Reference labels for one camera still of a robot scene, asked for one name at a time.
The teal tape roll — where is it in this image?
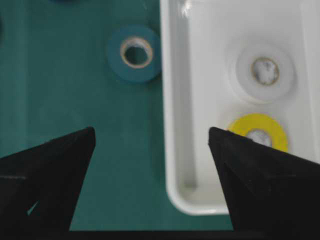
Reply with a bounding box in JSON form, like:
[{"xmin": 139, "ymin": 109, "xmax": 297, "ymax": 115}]
[{"xmin": 106, "ymin": 25, "xmax": 162, "ymax": 84}]

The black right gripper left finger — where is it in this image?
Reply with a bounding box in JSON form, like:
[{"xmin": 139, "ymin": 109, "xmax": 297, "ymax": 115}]
[{"xmin": 0, "ymin": 127, "xmax": 96, "ymax": 240}]

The green table cloth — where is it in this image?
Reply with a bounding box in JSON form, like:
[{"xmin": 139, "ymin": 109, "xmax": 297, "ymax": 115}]
[{"xmin": 0, "ymin": 0, "xmax": 232, "ymax": 231}]

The yellow tape roll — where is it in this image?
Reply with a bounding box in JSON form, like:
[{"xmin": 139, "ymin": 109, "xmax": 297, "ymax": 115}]
[{"xmin": 227, "ymin": 113, "xmax": 289, "ymax": 152}]

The white tape roll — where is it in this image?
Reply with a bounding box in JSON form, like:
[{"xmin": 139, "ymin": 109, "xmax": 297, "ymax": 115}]
[{"xmin": 227, "ymin": 42, "xmax": 296, "ymax": 104}]

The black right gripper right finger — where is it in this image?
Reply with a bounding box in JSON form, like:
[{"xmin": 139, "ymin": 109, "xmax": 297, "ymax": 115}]
[{"xmin": 208, "ymin": 127, "xmax": 320, "ymax": 240}]

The white plastic case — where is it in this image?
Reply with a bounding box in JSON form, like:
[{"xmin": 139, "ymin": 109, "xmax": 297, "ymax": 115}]
[{"xmin": 160, "ymin": 0, "xmax": 320, "ymax": 216}]

